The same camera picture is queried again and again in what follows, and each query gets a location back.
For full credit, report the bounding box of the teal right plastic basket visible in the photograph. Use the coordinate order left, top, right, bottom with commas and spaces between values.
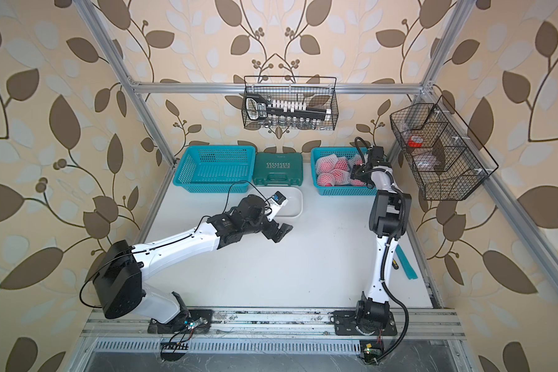
311, 147, 377, 196

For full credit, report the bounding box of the teal left plastic basket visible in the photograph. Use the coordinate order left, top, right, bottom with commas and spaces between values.
173, 145, 257, 194

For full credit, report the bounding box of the black wire basket back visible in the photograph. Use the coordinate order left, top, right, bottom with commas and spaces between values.
241, 74, 339, 131

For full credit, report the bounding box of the teal flat tool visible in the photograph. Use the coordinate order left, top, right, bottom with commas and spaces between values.
395, 246, 419, 280

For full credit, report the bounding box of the red apple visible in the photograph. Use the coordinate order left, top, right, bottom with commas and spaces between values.
350, 178, 367, 187
316, 173, 336, 187

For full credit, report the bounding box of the black wire basket right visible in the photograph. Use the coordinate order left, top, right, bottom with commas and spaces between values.
390, 95, 499, 202

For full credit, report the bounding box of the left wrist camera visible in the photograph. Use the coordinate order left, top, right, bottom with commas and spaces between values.
265, 192, 288, 222

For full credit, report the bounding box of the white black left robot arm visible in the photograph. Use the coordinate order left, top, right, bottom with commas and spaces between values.
88, 192, 293, 333

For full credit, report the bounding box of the black white tool in basket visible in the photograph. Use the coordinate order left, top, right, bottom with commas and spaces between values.
243, 94, 333, 122

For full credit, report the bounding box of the netted apple back middle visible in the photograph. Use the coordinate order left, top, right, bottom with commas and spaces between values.
334, 157, 350, 172

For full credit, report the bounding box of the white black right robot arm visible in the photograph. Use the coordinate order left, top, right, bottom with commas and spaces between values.
350, 146, 411, 336

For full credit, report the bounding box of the teal plastic basket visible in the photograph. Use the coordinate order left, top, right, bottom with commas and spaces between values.
311, 147, 377, 196
173, 145, 257, 194

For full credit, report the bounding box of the red object in wire basket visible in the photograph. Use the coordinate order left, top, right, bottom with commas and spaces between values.
407, 135, 424, 149

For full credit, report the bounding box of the green plastic tool case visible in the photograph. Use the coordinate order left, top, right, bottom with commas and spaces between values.
252, 153, 303, 187

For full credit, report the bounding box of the black wire basket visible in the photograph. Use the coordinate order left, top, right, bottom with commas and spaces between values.
390, 95, 499, 202
241, 74, 339, 131

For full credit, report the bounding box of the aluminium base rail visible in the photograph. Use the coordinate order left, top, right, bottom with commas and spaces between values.
82, 307, 466, 341

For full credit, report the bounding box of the netted apple front middle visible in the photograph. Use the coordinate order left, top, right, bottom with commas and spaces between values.
330, 169, 350, 186

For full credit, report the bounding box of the white plastic tray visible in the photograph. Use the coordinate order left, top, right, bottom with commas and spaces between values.
276, 187, 304, 221

